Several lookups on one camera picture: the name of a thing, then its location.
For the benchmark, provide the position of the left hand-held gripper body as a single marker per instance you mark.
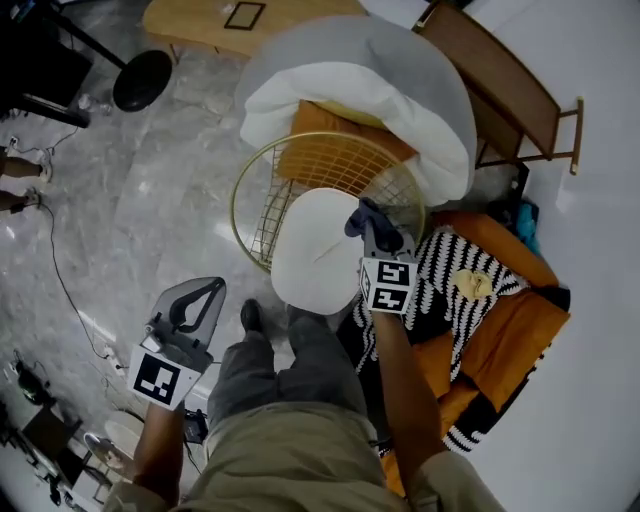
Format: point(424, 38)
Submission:
point(155, 380)

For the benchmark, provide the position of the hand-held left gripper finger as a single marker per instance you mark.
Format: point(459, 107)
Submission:
point(212, 325)
point(165, 310)

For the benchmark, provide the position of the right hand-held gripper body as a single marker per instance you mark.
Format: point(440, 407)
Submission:
point(390, 285)

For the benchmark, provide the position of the dark blue cloth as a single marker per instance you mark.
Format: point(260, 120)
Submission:
point(372, 222)

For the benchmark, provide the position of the white round seat cushion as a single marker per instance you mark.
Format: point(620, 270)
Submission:
point(310, 250)

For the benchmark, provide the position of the person's right forearm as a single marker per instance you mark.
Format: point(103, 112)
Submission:
point(405, 380)

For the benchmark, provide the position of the person's left forearm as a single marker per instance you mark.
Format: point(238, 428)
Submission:
point(157, 450)

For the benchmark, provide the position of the black white patterned cushion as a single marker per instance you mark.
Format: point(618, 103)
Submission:
point(450, 255)

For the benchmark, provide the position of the orange square cushion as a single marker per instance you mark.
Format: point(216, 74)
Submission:
point(320, 125)

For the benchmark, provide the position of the yellow cushion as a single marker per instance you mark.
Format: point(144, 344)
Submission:
point(350, 112)

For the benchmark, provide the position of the grey round lounge chair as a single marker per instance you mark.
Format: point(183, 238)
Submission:
point(380, 55)

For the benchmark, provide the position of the person's left black shoe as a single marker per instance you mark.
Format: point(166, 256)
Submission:
point(251, 315)

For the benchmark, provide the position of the round white plate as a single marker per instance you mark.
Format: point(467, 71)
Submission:
point(125, 425)

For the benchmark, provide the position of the black device with screen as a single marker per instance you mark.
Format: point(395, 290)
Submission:
point(194, 427)

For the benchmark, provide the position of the beige crumpled cloth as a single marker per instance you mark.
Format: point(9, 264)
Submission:
point(472, 284)

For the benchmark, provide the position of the small orange pillow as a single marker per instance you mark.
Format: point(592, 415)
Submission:
point(432, 357)
point(457, 407)

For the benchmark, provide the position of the round metal tray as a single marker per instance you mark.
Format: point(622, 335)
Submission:
point(102, 452)

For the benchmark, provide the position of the orange sofa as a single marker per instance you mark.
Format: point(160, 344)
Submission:
point(500, 245)

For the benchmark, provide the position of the dark wooden side table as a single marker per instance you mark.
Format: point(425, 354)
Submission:
point(47, 425)

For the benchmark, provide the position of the blue bag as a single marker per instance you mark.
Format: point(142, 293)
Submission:
point(527, 225)

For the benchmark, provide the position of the black device with green light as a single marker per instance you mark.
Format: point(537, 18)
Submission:
point(30, 382)

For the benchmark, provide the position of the large orange pillow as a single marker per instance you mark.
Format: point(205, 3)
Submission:
point(392, 472)
point(515, 340)

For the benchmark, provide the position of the person's beige shirt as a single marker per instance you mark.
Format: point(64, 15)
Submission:
point(290, 465)

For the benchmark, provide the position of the brown wooden shelf rack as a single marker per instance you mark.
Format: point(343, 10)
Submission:
point(495, 75)

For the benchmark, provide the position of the clear plastic bottle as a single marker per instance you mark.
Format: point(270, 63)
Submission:
point(85, 101)
point(105, 107)

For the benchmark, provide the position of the white power adapter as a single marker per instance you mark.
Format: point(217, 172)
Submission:
point(14, 143)

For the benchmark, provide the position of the black standing fan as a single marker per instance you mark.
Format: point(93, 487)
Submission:
point(142, 80)

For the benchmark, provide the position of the light wooden low table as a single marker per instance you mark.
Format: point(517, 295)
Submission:
point(200, 30)

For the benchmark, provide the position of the black cabinet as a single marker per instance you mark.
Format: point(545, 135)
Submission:
point(35, 65)

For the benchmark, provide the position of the black rectangular frame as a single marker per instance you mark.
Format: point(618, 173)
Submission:
point(227, 20)

